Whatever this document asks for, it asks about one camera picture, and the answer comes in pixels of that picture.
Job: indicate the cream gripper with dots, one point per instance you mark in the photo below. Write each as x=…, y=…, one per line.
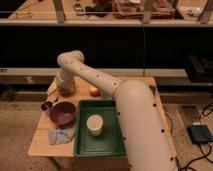
x=65, y=88

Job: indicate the red tray on shelf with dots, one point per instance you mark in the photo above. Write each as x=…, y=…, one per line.
x=135, y=8

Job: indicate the purple bowl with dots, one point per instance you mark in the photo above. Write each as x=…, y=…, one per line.
x=63, y=113

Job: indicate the green plastic tray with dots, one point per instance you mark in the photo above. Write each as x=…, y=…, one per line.
x=109, y=142

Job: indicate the orange fruit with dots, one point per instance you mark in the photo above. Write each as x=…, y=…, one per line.
x=93, y=91

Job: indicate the black box at right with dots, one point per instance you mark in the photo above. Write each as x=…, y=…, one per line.
x=199, y=69

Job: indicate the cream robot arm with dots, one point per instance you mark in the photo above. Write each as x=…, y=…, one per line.
x=146, y=143

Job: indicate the white plastic cup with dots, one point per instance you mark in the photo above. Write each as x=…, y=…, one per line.
x=95, y=124

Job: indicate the small dark metal cup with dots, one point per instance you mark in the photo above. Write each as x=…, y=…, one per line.
x=46, y=106

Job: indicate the grey cloth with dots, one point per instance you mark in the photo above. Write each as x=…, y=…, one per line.
x=60, y=136

